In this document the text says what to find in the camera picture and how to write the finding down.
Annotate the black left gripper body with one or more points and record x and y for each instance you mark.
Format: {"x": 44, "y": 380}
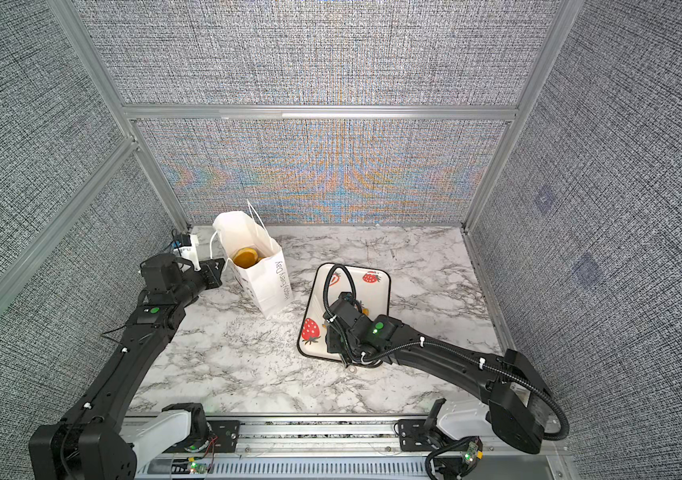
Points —
{"x": 196, "y": 283}

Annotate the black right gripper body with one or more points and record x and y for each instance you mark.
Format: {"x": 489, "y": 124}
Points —
{"x": 336, "y": 344}

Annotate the white printed paper bag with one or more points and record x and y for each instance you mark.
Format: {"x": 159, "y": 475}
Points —
{"x": 267, "y": 284}

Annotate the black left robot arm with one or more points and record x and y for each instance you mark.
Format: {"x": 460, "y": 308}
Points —
{"x": 86, "y": 443}

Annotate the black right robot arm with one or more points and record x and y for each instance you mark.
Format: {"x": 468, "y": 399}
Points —
{"x": 488, "y": 377}

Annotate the white strawberry tray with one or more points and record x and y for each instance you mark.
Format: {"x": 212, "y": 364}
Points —
{"x": 372, "y": 288}

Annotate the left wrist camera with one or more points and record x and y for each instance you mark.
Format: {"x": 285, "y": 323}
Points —
{"x": 185, "y": 246}

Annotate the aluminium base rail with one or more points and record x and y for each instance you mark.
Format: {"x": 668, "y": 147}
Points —
{"x": 343, "y": 446}

